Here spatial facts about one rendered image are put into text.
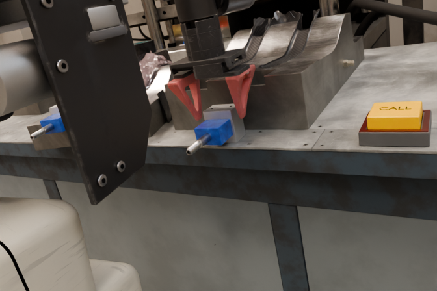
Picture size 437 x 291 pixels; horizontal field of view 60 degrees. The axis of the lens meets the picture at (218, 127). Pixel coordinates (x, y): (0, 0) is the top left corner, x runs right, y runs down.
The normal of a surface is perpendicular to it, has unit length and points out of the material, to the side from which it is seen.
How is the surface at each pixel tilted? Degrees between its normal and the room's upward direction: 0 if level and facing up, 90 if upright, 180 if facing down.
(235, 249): 90
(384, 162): 90
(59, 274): 90
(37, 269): 90
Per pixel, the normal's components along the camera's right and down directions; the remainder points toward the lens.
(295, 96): -0.48, 0.36
